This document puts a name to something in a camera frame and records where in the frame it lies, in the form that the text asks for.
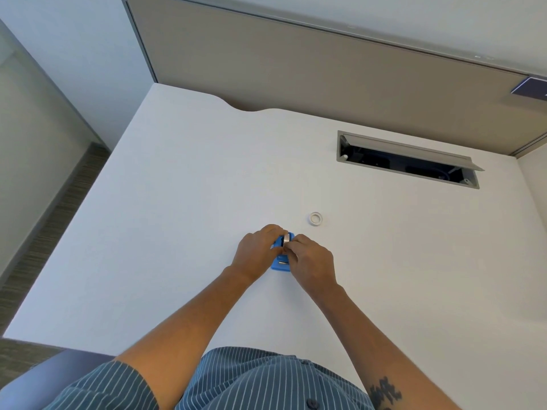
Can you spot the person's right hand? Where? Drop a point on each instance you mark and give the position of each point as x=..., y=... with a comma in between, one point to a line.
x=314, y=266

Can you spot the person's left hand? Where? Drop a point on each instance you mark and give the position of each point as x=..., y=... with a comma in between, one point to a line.
x=252, y=254

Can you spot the person's left fingers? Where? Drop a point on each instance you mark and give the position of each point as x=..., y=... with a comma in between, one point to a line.
x=273, y=235

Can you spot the person's right fingers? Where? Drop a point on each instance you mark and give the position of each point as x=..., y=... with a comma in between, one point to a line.
x=295, y=247

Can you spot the white tape roll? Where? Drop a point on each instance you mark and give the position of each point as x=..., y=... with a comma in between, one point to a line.
x=286, y=239

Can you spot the blue tape dispenser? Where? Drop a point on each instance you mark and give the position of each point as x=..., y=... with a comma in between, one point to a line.
x=280, y=264

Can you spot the person's right forearm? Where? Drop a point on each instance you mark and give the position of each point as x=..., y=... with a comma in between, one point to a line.
x=367, y=350

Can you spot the person's left forearm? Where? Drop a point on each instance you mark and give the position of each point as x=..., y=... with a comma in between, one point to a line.
x=183, y=337

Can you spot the blue striped shirt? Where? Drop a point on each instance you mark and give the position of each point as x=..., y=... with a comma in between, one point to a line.
x=256, y=380

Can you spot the beige desk partition panel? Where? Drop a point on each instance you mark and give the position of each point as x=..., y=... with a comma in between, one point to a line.
x=320, y=76

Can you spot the blue-grey chair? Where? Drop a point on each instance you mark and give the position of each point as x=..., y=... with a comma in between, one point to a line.
x=38, y=380

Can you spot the dark blue partition label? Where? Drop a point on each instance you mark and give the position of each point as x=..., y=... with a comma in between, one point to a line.
x=530, y=88

